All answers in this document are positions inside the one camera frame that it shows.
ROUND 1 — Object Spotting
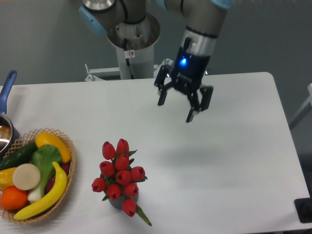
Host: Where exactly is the orange fruit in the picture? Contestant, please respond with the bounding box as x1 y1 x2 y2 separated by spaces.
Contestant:
0 187 28 210

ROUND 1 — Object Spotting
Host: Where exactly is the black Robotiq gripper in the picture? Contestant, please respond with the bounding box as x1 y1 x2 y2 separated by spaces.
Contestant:
154 46 214 123

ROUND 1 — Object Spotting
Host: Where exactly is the black pedestal cable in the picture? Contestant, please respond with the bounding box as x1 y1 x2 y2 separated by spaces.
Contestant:
123 38 135 80

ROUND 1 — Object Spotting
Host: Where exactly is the yellow squash top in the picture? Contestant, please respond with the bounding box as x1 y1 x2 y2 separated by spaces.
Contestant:
35 132 71 163

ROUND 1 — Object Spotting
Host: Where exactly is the yellow banana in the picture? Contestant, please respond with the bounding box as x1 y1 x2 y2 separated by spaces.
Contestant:
14 161 68 221

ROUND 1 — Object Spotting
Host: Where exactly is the green cucumber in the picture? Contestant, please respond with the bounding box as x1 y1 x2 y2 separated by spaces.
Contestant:
0 142 38 170

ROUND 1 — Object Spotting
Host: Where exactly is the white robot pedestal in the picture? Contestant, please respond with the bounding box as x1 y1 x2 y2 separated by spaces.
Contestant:
80 11 160 81

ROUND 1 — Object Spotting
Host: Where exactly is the grey ribbed vase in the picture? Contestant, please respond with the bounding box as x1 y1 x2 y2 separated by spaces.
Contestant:
104 192 139 210

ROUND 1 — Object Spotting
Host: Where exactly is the white frame right edge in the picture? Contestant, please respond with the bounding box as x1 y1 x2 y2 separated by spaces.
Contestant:
289 83 312 130

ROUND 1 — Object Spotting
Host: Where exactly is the beige round disc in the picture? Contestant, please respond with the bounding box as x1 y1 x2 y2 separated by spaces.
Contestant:
12 163 41 191

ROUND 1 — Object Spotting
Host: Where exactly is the woven wicker basket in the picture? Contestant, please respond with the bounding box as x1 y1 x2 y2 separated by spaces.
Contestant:
0 128 76 224

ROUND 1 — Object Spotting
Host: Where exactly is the green bok choy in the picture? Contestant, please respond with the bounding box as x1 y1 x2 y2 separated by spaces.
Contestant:
28 144 61 203

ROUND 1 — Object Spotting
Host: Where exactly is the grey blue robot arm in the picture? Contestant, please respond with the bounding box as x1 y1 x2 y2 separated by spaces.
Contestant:
78 0 232 122

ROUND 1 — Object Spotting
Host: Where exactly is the blue handled saucepan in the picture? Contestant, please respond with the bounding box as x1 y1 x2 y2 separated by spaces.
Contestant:
0 70 20 160

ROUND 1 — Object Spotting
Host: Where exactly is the dark red vegetable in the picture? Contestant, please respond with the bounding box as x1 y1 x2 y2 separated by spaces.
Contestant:
45 162 70 194

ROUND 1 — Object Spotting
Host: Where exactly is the black device table edge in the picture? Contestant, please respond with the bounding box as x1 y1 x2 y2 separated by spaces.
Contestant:
294 197 312 223

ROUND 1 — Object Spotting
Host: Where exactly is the yellow pepper left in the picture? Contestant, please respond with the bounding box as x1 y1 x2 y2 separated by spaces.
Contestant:
0 167 16 191

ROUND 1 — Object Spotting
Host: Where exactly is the red tulip bouquet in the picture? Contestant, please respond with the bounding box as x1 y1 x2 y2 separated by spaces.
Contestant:
92 138 152 226

